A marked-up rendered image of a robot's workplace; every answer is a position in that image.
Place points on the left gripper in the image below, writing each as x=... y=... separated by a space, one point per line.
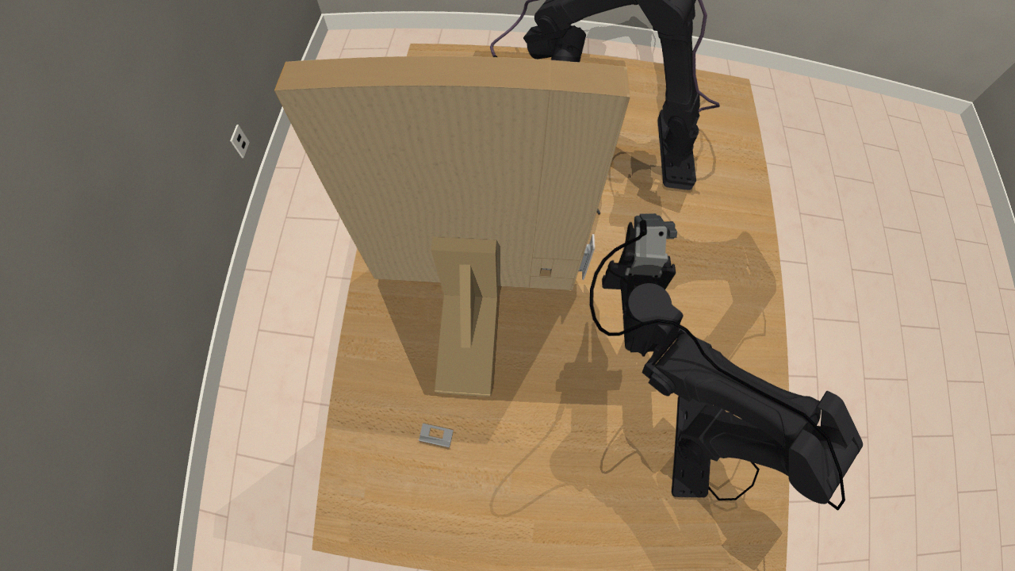
x=652 y=265

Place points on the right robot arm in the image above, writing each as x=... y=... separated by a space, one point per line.
x=668 y=17

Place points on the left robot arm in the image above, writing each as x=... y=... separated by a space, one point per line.
x=773 y=427

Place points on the tan wooden door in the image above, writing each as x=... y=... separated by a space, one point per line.
x=492 y=165

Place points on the grey mortise lock with keyhole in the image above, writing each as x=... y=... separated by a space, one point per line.
x=587 y=257

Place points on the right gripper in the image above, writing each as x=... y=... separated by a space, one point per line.
x=564 y=54

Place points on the grey metal bracket with rectangular hole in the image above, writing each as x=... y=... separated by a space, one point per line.
x=425 y=431

